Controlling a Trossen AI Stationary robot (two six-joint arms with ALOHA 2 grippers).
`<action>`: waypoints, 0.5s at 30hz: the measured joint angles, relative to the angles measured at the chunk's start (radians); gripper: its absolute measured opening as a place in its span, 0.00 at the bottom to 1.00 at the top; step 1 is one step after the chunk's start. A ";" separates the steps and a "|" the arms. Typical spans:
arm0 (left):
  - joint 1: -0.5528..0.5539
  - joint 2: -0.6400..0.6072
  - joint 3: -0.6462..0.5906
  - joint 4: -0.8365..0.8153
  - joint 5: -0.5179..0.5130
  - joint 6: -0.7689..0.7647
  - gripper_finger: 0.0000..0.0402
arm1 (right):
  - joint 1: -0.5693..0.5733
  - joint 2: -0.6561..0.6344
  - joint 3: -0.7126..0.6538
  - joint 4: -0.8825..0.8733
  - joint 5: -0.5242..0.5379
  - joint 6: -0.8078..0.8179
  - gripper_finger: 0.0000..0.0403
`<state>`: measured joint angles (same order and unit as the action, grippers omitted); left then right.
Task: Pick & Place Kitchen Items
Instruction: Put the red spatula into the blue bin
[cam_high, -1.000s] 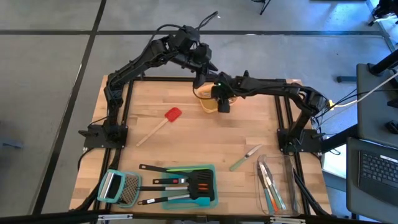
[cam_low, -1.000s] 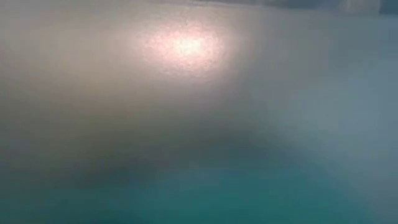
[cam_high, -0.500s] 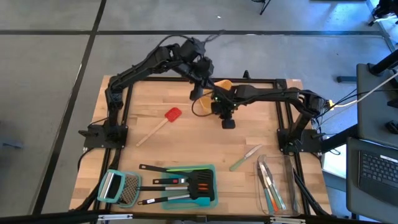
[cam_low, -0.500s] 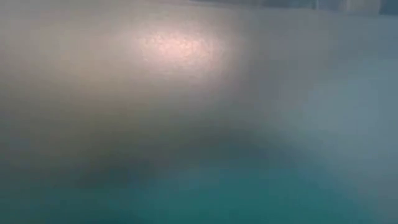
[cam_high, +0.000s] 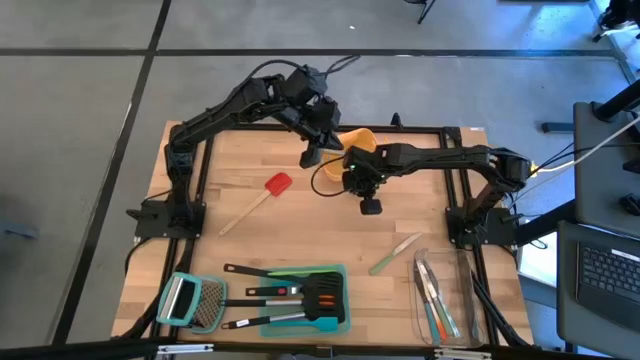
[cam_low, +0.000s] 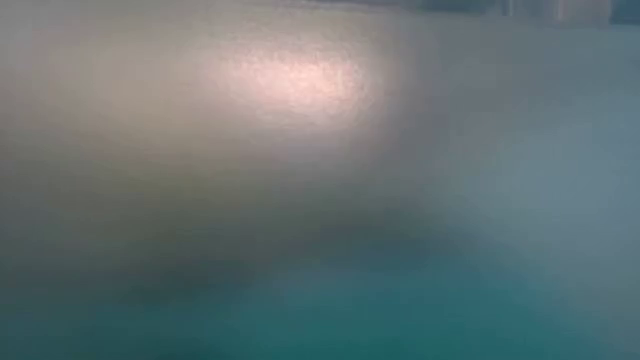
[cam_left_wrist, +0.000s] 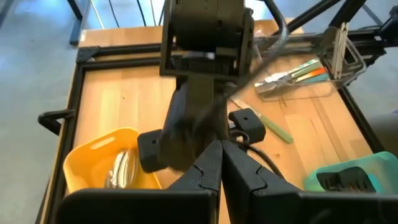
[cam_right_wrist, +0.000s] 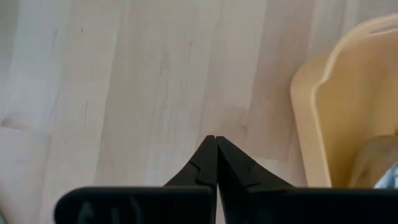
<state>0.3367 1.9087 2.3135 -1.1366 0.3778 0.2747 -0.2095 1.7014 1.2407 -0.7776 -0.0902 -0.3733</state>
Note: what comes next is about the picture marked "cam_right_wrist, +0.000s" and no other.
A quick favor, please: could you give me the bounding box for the steel scoop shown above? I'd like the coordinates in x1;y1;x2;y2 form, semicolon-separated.
348;134;398;189

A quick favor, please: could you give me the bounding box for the orange plastic bin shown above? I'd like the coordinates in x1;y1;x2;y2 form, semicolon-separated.
290;14;398;189

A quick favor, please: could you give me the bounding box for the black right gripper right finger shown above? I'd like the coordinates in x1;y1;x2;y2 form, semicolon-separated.
216;136;398;224

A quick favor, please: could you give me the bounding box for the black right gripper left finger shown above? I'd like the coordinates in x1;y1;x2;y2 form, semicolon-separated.
54;135;218;224

